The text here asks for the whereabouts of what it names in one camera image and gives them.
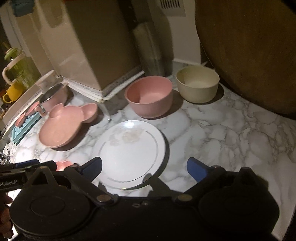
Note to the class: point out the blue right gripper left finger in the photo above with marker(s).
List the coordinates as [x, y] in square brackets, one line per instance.
[91, 169]

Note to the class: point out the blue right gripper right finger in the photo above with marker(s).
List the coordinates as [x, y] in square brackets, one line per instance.
[197, 170]

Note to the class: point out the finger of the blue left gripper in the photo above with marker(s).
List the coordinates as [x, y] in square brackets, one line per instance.
[27, 163]

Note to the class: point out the pink heart-shaped dish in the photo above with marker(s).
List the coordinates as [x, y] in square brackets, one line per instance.
[61, 165]

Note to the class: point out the white round plate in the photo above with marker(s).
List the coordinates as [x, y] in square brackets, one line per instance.
[130, 152]

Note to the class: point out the pink bear-shaped plate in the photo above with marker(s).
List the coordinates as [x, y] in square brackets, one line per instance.
[64, 123]

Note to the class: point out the cream round bowl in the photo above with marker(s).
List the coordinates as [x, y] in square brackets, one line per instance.
[197, 84]

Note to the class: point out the pink round bowl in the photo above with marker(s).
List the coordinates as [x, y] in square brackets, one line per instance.
[150, 96]

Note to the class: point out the person's left hand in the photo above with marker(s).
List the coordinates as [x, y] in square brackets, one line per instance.
[6, 224]

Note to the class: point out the blue ice cube tray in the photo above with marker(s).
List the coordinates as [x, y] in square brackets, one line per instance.
[18, 133]

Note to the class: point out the pink leaf dish left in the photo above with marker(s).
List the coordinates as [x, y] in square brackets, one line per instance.
[19, 122]

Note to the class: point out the pink leaf dish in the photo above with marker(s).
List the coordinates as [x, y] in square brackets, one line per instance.
[32, 110]
[19, 122]

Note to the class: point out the pink leaf dish right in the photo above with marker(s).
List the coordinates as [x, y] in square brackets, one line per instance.
[32, 110]

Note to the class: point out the yellow mug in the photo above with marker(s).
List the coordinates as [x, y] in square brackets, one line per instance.
[13, 93]

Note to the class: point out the white floral ceramic bowl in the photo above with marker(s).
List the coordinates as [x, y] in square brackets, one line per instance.
[48, 80]

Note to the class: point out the green glass pitcher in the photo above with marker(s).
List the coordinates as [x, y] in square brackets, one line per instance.
[20, 69]

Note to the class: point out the steel cleaver knife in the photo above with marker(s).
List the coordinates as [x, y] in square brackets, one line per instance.
[148, 49]

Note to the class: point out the round wooden cutting board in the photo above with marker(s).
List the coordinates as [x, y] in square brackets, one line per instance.
[251, 45]

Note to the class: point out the pink steel-lined handled bowl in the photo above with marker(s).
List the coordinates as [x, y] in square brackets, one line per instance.
[57, 94]

